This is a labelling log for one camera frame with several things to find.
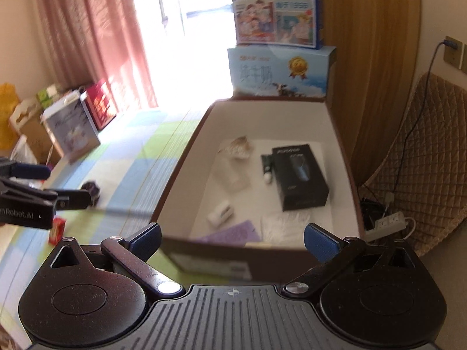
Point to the checked blue green tablecloth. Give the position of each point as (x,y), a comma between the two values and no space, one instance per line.
(132,165)

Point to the brown cardboard sorting box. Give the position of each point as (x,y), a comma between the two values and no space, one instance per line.
(192,191)

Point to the cotton swab bag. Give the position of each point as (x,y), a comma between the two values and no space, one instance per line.
(239,149)

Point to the green tissue packs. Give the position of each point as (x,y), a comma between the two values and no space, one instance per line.
(49,95)

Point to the purple sachet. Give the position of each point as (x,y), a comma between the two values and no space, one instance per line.
(237,235)

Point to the pink curtain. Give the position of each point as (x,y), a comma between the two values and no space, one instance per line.
(98,40)

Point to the red snack packet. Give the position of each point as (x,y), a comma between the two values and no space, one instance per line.
(55,234)

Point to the brown quilted chair cushion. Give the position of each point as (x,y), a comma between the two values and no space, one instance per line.
(425,167)

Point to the blue milk carton box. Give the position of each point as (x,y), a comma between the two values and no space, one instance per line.
(281,71)

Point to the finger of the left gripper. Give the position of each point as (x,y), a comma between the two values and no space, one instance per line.
(66,200)
(30,171)

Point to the clear plastic container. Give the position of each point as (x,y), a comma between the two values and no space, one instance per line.
(231,172)

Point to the white appliance box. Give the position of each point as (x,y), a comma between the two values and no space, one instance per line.
(71,127)

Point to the brown cardboard carton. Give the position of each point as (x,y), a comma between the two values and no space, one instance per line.
(26,120)

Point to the clear plastic bag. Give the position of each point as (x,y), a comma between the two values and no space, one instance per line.
(22,152)

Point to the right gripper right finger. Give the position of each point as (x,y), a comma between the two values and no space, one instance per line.
(334,255)

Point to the black product box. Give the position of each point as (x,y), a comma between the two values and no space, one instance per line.
(300,181)

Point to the dark green cream tube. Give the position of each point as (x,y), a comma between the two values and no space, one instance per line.
(267,168)

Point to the dark purple scrunchie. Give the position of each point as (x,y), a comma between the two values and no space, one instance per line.
(94,191)

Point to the illustrated blue carton box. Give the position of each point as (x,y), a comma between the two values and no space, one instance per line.
(278,22)

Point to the red gift box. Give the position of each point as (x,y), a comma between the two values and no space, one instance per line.
(99,102)

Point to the wall socket with plug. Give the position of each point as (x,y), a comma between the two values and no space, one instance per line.
(452,52)

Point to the yellow plastic bag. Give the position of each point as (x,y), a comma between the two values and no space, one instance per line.
(8,102)

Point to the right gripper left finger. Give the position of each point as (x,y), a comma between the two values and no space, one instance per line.
(132,254)

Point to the clear floss pick box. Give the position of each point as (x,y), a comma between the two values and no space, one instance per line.
(284,229)

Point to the white power strip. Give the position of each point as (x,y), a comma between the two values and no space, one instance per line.
(389,225)

